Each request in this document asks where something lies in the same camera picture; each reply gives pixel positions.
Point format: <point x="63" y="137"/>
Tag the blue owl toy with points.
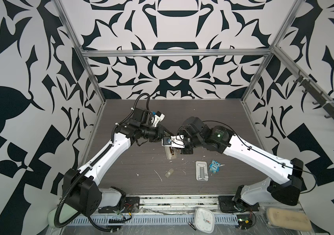
<point x="214" y="166"/>

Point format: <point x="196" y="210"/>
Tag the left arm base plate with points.
<point x="126" y="204"/>

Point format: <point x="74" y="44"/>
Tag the beige sponge pad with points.
<point x="287" y="219"/>

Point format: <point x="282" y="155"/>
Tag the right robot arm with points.
<point x="284" y="182"/>

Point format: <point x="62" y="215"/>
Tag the black wall hook rack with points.
<point x="321" y="98"/>

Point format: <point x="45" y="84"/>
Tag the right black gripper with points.
<point x="186" y="151"/>

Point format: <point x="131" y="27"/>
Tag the remote battery cover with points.
<point x="169" y="172"/>

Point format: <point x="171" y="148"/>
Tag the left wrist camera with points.
<point x="157" y="118"/>

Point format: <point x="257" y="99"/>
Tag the silver metal phone stand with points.
<point x="201" y="169"/>

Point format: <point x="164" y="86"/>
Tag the small circuit board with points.
<point x="245" y="221"/>

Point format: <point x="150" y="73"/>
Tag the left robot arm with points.
<point x="81" y="193"/>

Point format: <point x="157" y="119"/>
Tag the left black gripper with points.
<point x="159" y="132"/>

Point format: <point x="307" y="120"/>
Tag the white slotted cable duct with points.
<point x="159" y="219"/>

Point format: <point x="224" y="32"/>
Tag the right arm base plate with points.
<point x="228" y="205"/>

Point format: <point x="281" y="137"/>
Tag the white square clock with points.
<point x="204" y="220"/>

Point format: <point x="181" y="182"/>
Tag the white remote control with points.
<point x="170" y="153"/>

